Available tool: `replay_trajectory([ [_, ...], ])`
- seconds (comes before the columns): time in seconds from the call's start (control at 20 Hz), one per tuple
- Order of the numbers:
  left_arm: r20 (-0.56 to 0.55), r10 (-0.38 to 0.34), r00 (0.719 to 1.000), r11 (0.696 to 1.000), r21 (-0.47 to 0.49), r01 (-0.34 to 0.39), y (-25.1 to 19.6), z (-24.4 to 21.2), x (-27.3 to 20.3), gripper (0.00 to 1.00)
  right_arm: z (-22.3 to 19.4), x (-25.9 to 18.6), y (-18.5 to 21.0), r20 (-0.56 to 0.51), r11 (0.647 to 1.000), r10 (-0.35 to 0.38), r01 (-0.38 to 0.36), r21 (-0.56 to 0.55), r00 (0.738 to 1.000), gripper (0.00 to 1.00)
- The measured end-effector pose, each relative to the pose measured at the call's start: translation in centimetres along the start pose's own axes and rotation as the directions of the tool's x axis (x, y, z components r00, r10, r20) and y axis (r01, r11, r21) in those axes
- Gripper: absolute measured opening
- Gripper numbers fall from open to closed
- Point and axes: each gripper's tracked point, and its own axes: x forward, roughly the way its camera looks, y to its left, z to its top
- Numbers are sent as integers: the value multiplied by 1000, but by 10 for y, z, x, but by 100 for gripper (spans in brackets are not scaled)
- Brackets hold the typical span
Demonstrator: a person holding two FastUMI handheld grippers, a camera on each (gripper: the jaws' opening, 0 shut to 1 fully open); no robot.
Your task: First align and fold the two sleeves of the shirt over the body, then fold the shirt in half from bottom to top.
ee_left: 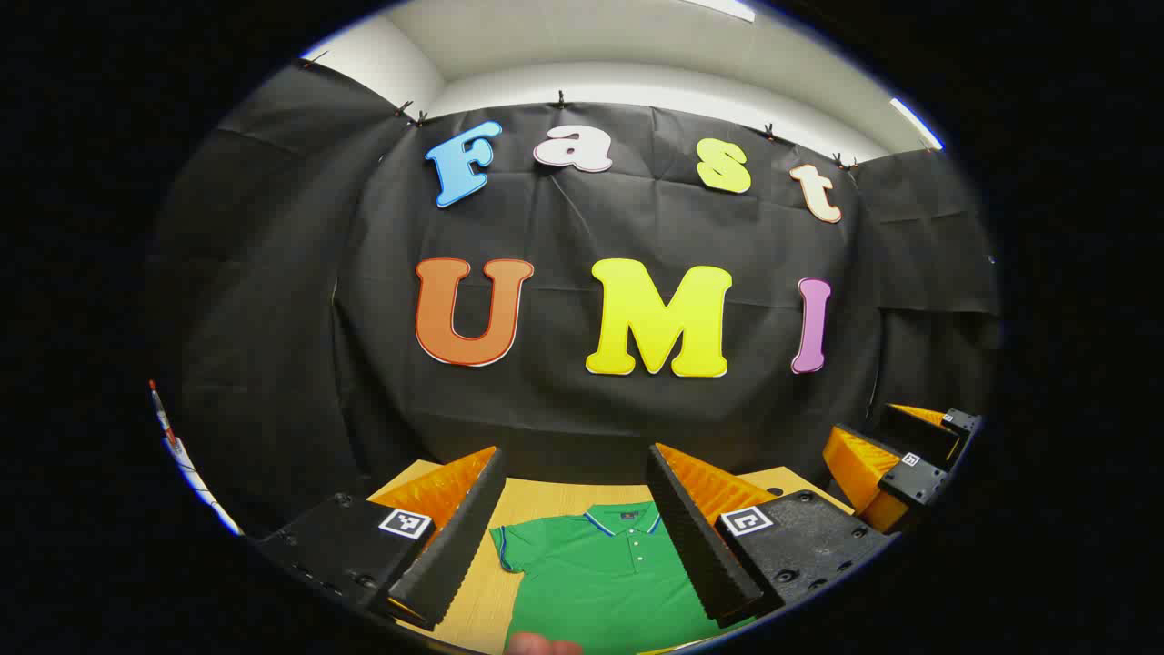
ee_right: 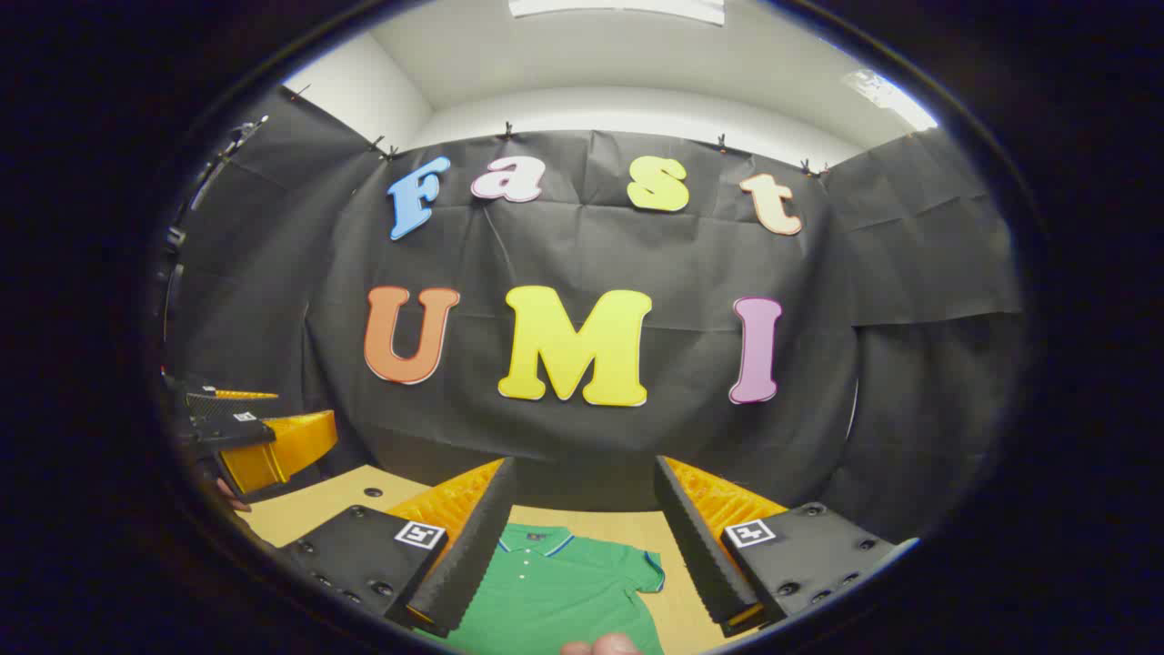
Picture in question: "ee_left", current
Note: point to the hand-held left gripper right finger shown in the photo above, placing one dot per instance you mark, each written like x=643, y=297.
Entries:
x=696, y=546

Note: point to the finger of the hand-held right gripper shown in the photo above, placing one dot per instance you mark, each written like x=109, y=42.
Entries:
x=928, y=435
x=896, y=468

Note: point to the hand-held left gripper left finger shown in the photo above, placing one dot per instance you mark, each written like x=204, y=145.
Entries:
x=455, y=546

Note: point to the green T-shirt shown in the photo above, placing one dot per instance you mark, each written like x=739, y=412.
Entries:
x=600, y=582

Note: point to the white desk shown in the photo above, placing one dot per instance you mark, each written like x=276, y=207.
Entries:
x=198, y=480

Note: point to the row of black backdrop clips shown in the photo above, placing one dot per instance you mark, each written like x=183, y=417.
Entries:
x=561, y=96

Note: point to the ceiling light panel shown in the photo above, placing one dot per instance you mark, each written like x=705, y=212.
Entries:
x=727, y=7

